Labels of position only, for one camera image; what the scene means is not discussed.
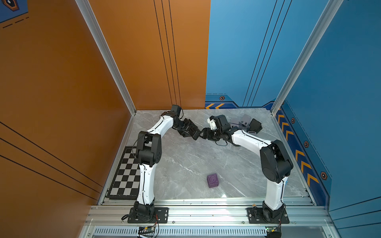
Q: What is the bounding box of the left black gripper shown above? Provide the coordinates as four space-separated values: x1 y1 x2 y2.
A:
173 118 197 137

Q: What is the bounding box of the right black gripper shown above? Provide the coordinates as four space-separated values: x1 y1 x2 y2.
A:
196 127 223 141

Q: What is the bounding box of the black phone stand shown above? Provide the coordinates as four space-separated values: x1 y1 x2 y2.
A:
247 119 263 134
179 119 201 140

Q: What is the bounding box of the purple-grey phone stand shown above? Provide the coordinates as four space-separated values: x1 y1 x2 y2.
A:
230 119 241 127
238 115 252 130

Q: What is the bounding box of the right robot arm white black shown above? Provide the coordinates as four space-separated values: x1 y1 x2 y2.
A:
201 115 294 224

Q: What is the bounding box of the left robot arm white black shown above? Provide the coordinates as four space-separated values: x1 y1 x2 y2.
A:
134 105 182 220

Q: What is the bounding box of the purple square box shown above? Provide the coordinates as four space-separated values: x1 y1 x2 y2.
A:
207 174 219 188

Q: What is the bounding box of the black white checkerboard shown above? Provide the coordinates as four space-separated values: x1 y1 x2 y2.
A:
106 146 140 200

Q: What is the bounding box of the green circuit board left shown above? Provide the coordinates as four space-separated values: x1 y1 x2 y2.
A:
137 226 156 238

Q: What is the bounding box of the circuit board right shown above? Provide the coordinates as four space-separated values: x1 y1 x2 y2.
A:
266 227 282 238

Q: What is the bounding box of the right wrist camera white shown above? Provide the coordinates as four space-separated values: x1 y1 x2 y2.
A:
207 117 217 131

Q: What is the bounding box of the aluminium front rail frame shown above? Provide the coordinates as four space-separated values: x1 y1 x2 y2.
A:
79 196 340 238

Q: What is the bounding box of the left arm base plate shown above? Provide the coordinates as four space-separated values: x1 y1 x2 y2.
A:
127 207 169 224

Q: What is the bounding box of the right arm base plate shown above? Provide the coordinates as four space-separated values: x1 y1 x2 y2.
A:
246 207 290 225

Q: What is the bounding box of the left aluminium corner post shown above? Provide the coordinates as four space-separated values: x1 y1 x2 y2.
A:
75 0 137 116

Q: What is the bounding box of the aluminium corner post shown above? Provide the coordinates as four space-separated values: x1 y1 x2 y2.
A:
75 0 137 116
270 0 343 116

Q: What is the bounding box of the right aluminium corner post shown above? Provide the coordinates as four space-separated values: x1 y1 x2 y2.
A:
270 0 343 116

